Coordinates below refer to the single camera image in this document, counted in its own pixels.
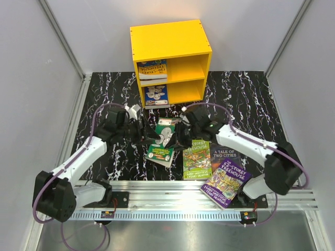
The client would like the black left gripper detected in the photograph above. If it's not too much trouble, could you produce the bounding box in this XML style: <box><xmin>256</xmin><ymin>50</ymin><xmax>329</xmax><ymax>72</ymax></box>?
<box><xmin>117</xmin><ymin>116</ymin><xmax>161</xmax><ymax>146</ymax></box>

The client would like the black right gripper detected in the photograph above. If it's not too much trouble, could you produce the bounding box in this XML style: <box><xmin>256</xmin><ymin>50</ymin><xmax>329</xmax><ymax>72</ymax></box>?
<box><xmin>165</xmin><ymin>122</ymin><xmax>200</xmax><ymax>152</ymax></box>

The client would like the green treehouse book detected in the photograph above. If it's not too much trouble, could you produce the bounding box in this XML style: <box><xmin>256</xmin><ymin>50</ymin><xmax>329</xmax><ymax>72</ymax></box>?
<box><xmin>146</xmin><ymin>118</ymin><xmax>180</xmax><ymax>168</ymax></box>

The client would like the lime 65-storey treehouse book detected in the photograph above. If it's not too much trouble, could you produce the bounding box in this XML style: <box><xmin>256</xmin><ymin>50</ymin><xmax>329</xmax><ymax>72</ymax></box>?
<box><xmin>183</xmin><ymin>140</ymin><xmax>212</xmax><ymax>180</ymax></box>

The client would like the dark blue treehouse book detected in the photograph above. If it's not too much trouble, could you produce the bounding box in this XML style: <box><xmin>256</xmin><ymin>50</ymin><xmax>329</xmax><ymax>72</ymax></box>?
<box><xmin>144</xmin><ymin>85</ymin><xmax>170</xmax><ymax>109</ymax></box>

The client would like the dark Tale of Two Cities book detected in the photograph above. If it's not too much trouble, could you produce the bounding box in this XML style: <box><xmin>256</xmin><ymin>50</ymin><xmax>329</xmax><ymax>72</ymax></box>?
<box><xmin>210</xmin><ymin>143</ymin><xmax>242</xmax><ymax>172</ymax></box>

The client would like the purple 52-storey treehouse book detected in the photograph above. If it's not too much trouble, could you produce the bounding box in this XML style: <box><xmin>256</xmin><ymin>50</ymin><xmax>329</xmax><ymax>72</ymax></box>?
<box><xmin>200</xmin><ymin>158</ymin><xmax>252</xmax><ymax>209</ymax></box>

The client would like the yellow 130-storey treehouse book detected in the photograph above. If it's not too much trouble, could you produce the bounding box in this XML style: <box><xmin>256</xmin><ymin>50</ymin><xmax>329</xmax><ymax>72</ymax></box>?
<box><xmin>137</xmin><ymin>59</ymin><xmax>168</xmax><ymax>80</ymax></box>

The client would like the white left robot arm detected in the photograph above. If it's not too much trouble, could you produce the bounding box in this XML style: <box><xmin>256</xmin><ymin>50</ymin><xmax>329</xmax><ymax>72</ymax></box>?
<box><xmin>32</xmin><ymin>108</ymin><xmax>160</xmax><ymax>223</ymax></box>

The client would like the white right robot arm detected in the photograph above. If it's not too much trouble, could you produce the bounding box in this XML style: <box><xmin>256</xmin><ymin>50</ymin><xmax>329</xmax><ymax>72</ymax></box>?
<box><xmin>165</xmin><ymin>102</ymin><xmax>306</xmax><ymax>208</ymax></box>

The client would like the yellow wooden shelf cabinet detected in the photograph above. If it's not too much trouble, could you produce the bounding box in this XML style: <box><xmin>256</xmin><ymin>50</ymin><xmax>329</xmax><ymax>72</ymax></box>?
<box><xmin>130</xmin><ymin>19</ymin><xmax>213</xmax><ymax>104</ymax></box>

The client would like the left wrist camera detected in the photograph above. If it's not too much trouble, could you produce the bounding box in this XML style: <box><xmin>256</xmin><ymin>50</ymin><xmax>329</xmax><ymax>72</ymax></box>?
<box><xmin>124</xmin><ymin>104</ymin><xmax>141</xmax><ymax>120</ymax></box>

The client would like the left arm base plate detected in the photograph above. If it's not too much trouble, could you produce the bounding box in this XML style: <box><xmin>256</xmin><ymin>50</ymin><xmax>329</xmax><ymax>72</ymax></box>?
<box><xmin>83</xmin><ymin>191</ymin><xmax>130</xmax><ymax>225</ymax></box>

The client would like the white slotted cable duct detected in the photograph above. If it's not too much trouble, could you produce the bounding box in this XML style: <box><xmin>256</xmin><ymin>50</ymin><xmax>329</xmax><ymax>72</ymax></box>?
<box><xmin>70</xmin><ymin>210</ymin><xmax>241</xmax><ymax>221</ymax></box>

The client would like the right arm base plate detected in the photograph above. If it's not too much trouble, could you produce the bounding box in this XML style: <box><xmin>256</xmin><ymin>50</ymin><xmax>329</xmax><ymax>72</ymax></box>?
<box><xmin>228</xmin><ymin>194</ymin><xmax>268</xmax><ymax>227</ymax></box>

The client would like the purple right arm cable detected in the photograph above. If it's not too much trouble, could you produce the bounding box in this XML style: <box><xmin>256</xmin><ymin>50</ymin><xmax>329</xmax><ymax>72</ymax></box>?
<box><xmin>183</xmin><ymin>102</ymin><xmax>311</xmax><ymax>227</ymax></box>

